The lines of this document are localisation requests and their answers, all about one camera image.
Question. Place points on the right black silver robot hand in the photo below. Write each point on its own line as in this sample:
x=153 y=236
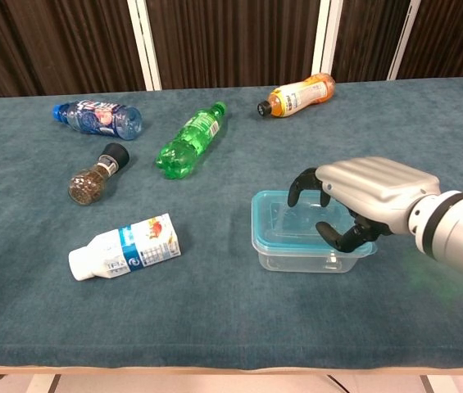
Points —
x=378 y=188

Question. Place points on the teal container lid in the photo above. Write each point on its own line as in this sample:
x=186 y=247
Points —
x=264 y=229

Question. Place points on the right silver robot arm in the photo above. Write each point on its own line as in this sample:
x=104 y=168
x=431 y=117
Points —
x=456 y=229

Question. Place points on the clear plastic container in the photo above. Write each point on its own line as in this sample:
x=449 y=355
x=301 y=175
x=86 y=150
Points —
x=296 y=262

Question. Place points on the orange juice bottle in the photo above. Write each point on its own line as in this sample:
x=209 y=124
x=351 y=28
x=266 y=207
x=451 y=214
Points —
x=296 y=96

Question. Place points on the green plastic soda bottle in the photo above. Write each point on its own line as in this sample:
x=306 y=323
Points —
x=186 y=143

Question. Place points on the white table leg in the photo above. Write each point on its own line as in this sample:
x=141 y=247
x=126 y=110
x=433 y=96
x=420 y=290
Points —
x=440 y=385
x=42 y=385

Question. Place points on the white milk bottle blue label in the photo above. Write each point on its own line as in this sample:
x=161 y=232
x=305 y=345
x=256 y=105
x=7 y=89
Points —
x=132 y=245

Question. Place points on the glass pepper grinder black cap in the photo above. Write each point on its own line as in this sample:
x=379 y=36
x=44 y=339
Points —
x=87 y=184

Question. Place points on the blue plastic drink bottle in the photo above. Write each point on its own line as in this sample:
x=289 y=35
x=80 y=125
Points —
x=96 y=118

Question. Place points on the teal table cloth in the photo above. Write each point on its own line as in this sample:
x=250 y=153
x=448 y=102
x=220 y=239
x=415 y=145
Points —
x=51 y=311

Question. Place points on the white partition post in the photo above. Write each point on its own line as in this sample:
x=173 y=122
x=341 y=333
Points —
x=404 y=41
x=143 y=41
x=327 y=41

